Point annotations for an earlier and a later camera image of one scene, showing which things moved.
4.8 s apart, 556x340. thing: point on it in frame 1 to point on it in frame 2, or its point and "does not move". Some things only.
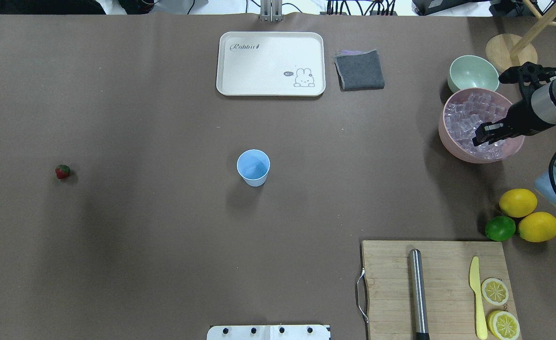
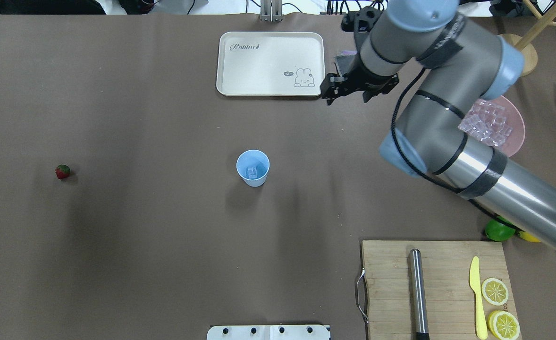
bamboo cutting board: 451,301 does not move
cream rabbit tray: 271,63 does not move
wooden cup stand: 508,50 does not move
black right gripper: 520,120 to 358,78
